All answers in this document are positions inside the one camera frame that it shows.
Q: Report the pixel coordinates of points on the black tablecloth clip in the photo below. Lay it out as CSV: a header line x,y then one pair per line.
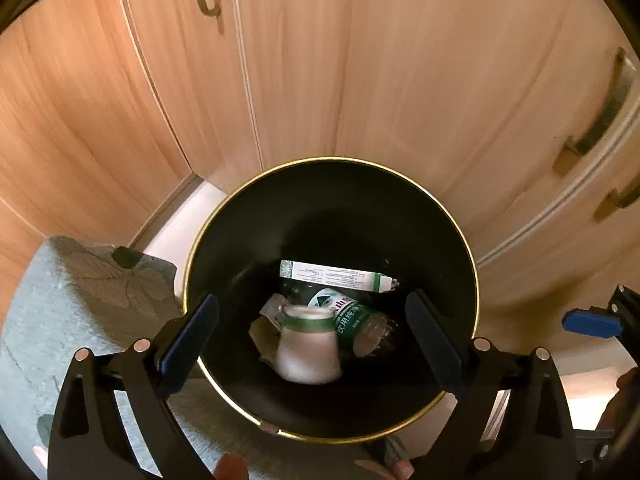
x,y
125,256

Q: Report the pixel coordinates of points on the clear bottle with green label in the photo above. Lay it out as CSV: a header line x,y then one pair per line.
x,y
370,332

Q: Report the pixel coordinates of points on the wooden kitchen cabinet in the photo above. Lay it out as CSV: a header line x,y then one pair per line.
x,y
400,85

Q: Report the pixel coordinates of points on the teal tablecloth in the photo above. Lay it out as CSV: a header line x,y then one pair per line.
x,y
65,300

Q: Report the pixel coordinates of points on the green and white packet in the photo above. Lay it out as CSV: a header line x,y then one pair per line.
x,y
330,275

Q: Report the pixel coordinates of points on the crumpled paper wrapper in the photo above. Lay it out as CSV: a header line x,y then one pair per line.
x,y
265,330

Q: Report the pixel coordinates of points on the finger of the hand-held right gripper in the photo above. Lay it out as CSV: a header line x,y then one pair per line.
x,y
590,323

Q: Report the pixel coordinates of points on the person's right hand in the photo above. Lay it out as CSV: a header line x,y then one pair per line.
x,y
620,405

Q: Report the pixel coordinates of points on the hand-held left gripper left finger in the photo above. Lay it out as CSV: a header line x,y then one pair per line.
x,y
190,345

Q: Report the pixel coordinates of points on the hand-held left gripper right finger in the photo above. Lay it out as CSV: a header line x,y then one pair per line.
x,y
432,345

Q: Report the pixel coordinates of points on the black bin with gold rim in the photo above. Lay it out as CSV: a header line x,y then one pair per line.
x,y
325,220

